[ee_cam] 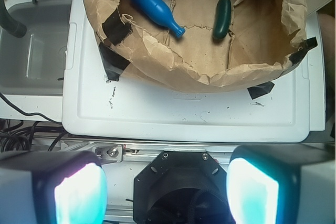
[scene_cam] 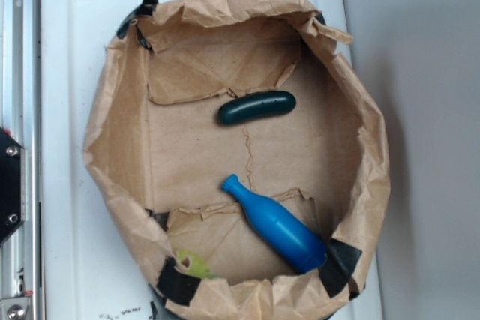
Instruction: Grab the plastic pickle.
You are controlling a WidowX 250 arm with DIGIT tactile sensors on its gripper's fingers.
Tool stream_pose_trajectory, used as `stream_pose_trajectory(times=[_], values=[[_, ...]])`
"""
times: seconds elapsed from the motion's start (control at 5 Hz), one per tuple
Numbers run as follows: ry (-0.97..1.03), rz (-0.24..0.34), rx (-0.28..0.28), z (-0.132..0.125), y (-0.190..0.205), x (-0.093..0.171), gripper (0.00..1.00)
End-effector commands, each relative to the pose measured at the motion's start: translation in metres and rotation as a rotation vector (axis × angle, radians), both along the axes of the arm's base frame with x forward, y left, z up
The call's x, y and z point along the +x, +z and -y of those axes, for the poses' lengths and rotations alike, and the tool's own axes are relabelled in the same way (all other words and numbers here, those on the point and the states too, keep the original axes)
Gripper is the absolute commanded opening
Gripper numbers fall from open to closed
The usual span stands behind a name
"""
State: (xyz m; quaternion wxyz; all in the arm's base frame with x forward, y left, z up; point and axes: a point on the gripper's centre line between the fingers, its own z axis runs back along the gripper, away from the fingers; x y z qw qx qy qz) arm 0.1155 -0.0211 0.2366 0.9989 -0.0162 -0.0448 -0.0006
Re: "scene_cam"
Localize dark green plastic pickle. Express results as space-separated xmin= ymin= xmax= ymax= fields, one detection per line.
xmin=217 ymin=91 xmax=296 ymax=126

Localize brown paper lined bin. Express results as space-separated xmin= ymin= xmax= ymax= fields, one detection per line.
xmin=83 ymin=0 xmax=391 ymax=319

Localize blue plastic bottle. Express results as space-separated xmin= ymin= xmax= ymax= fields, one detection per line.
xmin=221 ymin=175 xmax=327 ymax=274

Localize yellow-green plastic toy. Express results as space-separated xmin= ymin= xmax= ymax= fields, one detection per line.
xmin=176 ymin=250 xmax=220 ymax=279

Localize white plastic container lid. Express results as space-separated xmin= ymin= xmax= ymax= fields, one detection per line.
xmin=40 ymin=0 xmax=384 ymax=320

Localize black metal bracket plate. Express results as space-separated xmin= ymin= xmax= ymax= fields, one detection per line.
xmin=0 ymin=128 xmax=25 ymax=247

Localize aluminium extrusion rail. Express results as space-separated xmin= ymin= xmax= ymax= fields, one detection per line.
xmin=1 ymin=0 xmax=44 ymax=319

